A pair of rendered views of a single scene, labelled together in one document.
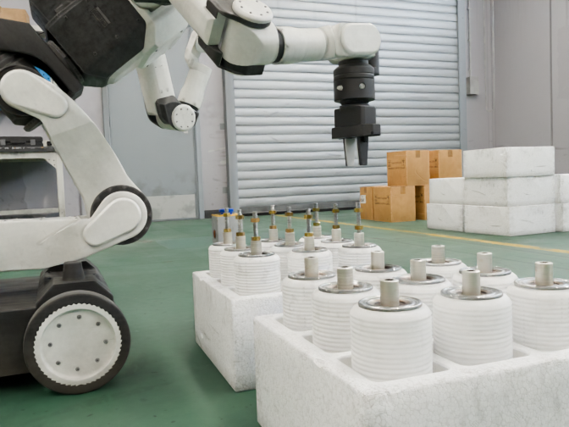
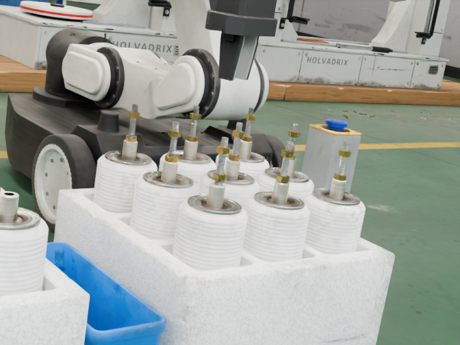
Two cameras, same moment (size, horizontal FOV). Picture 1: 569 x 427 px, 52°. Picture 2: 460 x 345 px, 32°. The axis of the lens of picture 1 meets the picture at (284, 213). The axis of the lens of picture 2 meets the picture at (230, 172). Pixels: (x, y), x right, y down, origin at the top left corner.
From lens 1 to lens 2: 1.50 m
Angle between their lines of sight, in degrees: 70
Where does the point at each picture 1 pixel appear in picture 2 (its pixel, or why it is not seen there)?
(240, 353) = not seen: hidden behind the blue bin
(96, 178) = (189, 36)
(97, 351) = not seen: hidden behind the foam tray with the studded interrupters
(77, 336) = (58, 177)
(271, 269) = (106, 178)
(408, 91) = not seen: outside the picture
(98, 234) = (161, 96)
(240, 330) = (58, 227)
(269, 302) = (79, 211)
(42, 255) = (145, 105)
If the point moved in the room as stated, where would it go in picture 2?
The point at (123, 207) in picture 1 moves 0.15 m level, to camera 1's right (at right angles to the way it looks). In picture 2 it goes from (181, 73) to (200, 87)
